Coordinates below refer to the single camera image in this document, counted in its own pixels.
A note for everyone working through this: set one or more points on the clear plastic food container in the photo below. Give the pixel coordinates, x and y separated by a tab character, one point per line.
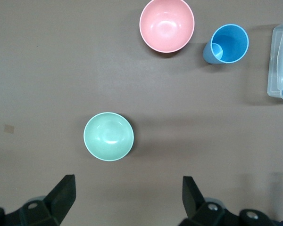
273	77

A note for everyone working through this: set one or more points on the blue plastic cup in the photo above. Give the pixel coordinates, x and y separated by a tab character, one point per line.
230	43

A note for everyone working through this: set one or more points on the green bowl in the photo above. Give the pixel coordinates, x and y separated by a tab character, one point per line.
108	136

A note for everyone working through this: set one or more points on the pink bowl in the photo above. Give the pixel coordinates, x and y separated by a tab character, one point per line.
167	25

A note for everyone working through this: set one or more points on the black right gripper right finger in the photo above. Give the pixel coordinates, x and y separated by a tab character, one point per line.
195	207

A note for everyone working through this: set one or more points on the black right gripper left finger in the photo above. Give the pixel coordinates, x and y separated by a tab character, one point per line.
59	200

